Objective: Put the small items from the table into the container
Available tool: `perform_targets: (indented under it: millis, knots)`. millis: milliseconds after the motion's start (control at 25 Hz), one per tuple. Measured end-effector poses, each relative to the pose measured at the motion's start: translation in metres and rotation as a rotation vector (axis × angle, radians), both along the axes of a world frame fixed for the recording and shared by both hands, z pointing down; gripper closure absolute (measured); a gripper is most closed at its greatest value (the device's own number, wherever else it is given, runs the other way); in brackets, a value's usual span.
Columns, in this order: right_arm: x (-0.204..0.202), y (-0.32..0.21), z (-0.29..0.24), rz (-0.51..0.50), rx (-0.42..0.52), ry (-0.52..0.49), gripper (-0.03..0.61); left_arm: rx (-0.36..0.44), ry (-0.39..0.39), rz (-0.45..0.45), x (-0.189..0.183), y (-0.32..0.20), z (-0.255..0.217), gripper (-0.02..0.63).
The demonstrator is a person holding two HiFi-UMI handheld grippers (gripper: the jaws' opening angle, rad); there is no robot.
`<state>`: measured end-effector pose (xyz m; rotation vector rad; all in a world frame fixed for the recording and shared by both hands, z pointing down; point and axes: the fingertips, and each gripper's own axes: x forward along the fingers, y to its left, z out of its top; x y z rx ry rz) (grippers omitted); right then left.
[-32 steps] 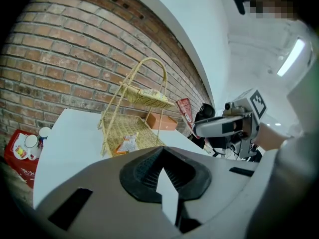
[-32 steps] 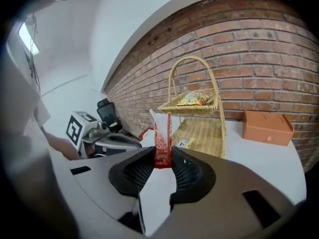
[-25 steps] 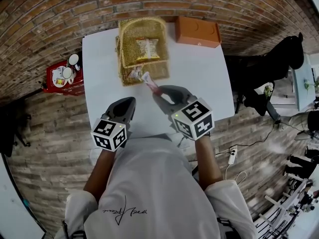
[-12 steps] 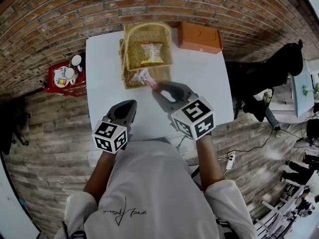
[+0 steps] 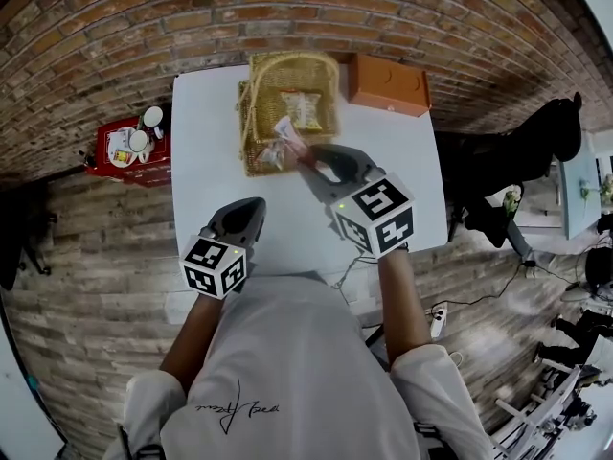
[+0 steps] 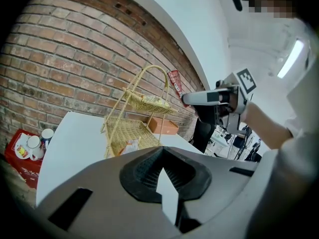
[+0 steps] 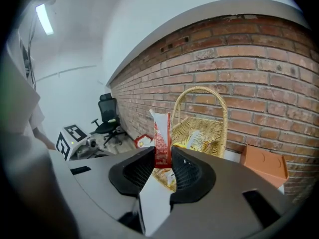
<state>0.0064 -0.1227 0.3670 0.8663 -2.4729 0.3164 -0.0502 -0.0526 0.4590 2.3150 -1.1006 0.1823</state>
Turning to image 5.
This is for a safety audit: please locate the white flower bunch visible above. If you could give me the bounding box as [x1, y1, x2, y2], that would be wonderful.
[501, 184, 524, 220]

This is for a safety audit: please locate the pale blue desk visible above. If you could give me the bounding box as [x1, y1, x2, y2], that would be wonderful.
[556, 144, 613, 242]

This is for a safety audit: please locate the thin grey gripper cable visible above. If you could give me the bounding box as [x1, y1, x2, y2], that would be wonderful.
[332, 251, 379, 292]

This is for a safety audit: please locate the red snack bar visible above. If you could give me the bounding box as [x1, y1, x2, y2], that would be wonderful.
[274, 116, 320, 168]

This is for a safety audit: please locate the yellow snack packet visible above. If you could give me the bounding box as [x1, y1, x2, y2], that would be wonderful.
[279, 88, 323, 132]

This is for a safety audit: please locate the person's white shirt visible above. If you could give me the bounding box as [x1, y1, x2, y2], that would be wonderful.
[102, 270, 497, 460]

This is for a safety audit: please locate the orange box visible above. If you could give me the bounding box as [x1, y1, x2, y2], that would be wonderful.
[346, 53, 432, 119]

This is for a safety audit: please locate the wicker basket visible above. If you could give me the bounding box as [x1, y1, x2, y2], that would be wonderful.
[236, 50, 343, 178]

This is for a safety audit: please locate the black office chair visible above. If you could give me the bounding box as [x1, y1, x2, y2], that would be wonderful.
[436, 91, 585, 249]
[0, 178, 59, 292]

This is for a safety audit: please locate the person's left forearm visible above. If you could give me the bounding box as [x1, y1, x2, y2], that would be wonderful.
[158, 293, 227, 396]

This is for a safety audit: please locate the person's right forearm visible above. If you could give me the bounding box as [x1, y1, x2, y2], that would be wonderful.
[376, 248, 433, 369]

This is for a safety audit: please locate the black cable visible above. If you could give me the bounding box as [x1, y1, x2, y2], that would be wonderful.
[423, 255, 579, 309]

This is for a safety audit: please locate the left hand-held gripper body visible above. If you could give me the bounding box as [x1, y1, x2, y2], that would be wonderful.
[180, 229, 256, 302]

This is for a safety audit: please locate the white enamel mug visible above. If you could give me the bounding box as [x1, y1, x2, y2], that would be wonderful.
[126, 128, 155, 156]
[142, 105, 166, 139]

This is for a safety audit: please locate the white metal frame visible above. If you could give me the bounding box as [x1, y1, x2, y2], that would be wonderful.
[491, 362, 602, 460]

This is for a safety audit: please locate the red box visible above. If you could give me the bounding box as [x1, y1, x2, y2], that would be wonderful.
[84, 121, 173, 190]

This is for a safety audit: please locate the white power strip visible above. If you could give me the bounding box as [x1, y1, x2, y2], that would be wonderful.
[429, 303, 450, 340]

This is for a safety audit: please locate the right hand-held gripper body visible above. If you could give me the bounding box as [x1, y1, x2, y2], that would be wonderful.
[317, 164, 417, 260]

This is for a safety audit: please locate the small pink candy packet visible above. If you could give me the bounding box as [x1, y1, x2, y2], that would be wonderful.
[256, 139, 289, 172]

